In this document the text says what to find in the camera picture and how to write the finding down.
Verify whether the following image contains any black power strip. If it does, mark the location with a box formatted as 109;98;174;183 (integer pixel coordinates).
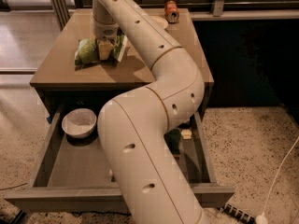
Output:
222;203;255;224

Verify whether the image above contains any open grey top drawer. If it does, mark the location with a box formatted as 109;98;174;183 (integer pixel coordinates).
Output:
5;112;235;213

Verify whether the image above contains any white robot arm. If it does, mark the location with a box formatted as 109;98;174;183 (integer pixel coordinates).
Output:
98;0;209;224

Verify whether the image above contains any orange soda can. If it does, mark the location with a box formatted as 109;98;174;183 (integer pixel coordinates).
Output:
164;1;179;23

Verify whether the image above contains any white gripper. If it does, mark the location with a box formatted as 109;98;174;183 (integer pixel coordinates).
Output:
92;18;119;61

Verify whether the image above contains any small yellow sponge piece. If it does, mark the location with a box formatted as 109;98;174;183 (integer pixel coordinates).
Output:
181;129;192;140

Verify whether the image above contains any white power cable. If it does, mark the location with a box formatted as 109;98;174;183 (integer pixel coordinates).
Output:
254;136;299;224

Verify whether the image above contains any white bowl in drawer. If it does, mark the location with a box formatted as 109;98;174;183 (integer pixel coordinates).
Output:
62;108;97;139

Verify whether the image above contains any green and yellow sponge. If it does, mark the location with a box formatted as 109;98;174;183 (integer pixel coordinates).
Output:
164;129;180;158

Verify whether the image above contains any black cable under drawer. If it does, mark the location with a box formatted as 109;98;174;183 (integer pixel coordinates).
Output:
69;209;132;217

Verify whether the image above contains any white bowl on cabinet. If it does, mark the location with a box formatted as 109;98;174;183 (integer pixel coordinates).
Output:
151;16;168;30

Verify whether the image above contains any grey cabinet with glossy top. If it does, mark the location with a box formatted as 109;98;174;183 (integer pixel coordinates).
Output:
30;8;214;117

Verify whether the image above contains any green jalapeno chip bag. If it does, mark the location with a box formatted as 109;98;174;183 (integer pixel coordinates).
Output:
74;35;128;65

